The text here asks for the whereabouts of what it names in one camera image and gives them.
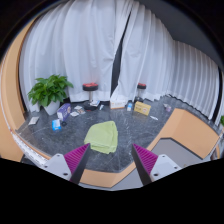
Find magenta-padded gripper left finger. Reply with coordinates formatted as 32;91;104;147
42;143;92;185

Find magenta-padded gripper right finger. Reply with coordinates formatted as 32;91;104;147
130;143;183;187

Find light green towel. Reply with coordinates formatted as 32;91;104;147
83;120;119;155

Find blue cardboard box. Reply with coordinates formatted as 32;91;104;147
51;118;62;132

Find purple cardboard box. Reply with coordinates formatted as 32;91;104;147
56;102;72;122

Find printed picture card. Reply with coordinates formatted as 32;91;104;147
73;105;86;115

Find yellow cardboard box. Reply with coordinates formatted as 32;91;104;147
133;100;152;117

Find white flat packet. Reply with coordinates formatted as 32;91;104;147
28;116;40;126

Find white booklet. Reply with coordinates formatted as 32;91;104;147
89;99;101;108

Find white orange cardboard box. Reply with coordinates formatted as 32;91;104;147
109;99;127;110

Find black red bar stool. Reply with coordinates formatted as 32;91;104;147
134;82;148;103
82;82;100;112

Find green plant in white pot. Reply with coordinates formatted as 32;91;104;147
27;74;74;116

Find white curtain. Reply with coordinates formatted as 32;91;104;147
18;0;134;113
109;0;223;121

